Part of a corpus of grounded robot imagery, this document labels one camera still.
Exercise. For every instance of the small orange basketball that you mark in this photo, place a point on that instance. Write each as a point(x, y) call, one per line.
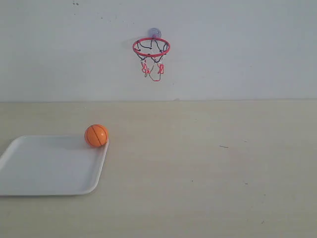
point(96, 135)

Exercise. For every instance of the red mini basketball hoop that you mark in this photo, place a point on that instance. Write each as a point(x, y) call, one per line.
point(151, 51)

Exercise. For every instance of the clear suction cup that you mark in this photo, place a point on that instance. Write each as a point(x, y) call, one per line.
point(154, 33)

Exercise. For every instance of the white plastic tray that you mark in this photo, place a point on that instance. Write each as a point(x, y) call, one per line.
point(50, 165)

